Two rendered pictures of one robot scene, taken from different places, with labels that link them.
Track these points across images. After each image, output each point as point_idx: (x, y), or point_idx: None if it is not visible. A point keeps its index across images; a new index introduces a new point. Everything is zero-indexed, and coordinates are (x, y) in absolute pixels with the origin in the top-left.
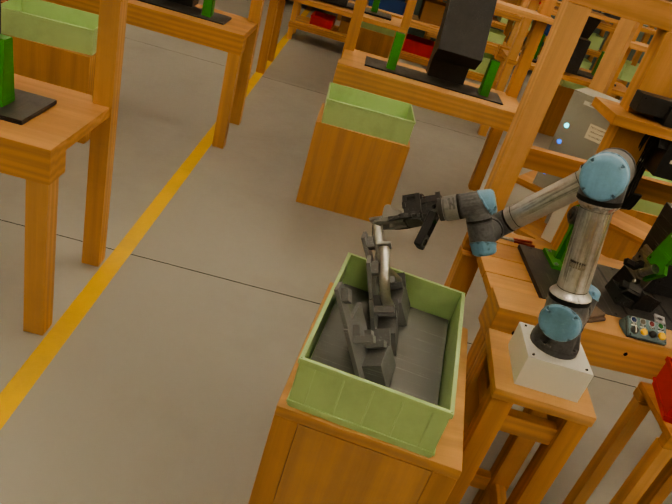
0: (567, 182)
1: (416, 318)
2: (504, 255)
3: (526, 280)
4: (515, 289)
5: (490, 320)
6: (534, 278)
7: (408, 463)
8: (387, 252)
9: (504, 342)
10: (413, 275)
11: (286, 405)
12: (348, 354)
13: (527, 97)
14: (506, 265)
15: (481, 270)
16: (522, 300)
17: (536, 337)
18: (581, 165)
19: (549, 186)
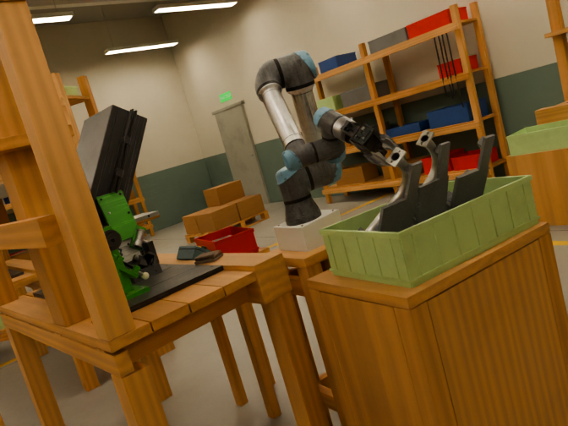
0: (281, 95)
1: None
2: (162, 304)
3: (195, 285)
4: (226, 275)
5: (283, 272)
6: (192, 278)
7: None
8: (427, 139)
9: (308, 252)
10: (351, 231)
11: (539, 222)
12: None
13: (63, 132)
14: (185, 295)
15: (216, 296)
16: (248, 259)
17: (317, 210)
18: (270, 83)
19: (281, 105)
